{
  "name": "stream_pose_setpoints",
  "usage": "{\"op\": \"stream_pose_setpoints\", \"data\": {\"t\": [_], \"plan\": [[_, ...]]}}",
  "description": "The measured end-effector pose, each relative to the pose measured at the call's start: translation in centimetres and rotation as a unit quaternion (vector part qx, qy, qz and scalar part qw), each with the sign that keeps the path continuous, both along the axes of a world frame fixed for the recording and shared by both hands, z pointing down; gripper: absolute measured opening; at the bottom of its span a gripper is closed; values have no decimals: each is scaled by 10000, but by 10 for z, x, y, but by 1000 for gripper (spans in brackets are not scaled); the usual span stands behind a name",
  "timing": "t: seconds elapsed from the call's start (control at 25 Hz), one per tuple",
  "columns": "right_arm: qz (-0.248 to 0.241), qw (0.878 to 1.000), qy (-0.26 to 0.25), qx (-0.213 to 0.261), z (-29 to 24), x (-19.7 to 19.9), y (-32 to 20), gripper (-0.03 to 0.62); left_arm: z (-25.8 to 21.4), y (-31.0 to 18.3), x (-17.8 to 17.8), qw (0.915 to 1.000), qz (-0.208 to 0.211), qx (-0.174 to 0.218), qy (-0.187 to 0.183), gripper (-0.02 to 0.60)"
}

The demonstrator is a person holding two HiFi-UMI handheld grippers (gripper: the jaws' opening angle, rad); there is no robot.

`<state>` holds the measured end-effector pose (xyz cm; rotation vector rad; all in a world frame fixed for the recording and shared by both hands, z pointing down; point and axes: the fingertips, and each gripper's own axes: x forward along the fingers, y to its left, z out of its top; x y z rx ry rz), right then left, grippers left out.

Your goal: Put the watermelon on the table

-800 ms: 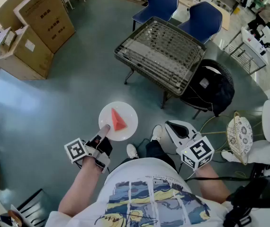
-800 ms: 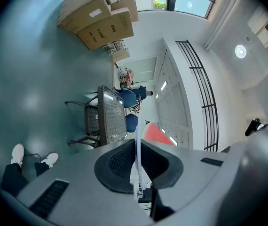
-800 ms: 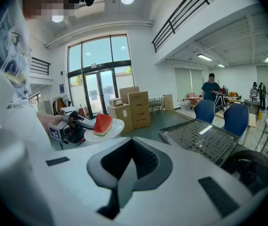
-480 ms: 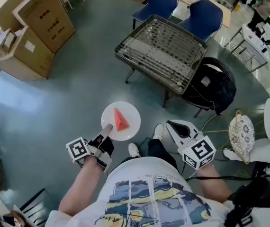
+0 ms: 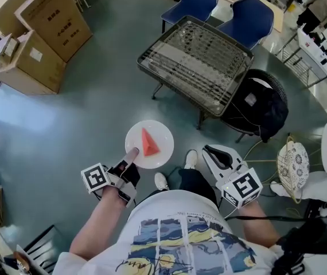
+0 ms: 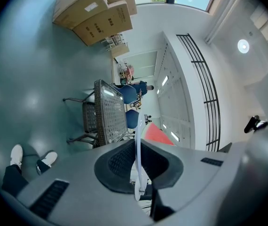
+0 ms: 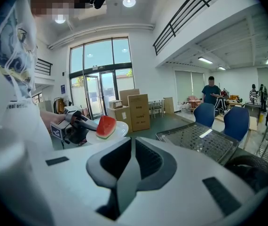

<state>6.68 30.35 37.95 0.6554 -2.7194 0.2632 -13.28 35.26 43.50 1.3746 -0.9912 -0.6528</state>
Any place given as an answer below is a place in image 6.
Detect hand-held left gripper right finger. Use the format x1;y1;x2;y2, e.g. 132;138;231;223
140;137;245;226

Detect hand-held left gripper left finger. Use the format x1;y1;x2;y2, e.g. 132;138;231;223
16;139;154;226

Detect red watermelon slice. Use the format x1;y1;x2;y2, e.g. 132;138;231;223
142;122;175;147

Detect white shoe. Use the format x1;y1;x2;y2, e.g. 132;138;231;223
40;151;58;168
9;144;24;167

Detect white table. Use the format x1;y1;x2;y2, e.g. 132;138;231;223
130;113;148;201

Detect person's black trouser legs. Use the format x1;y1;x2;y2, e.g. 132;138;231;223
1;158;53;198

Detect wicker chair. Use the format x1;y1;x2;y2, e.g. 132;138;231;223
63;97;100;148

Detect black device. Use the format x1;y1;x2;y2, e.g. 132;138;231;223
244;114;268;134

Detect wicker table with glass top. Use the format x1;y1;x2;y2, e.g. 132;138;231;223
94;79;129;148

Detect blue chair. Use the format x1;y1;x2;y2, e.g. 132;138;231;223
113;83;139;105
125;109;141;129

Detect black metal railing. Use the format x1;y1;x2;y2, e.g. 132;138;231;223
176;33;222;152

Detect round ceiling light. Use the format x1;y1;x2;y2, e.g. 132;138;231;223
237;39;251;54

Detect printed flat cardboard box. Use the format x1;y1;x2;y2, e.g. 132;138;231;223
72;0;134;47

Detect ceiling air vent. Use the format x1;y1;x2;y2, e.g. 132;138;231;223
250;3;268;45

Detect large flat cardboard box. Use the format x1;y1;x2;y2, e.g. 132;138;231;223
52;0;110;31

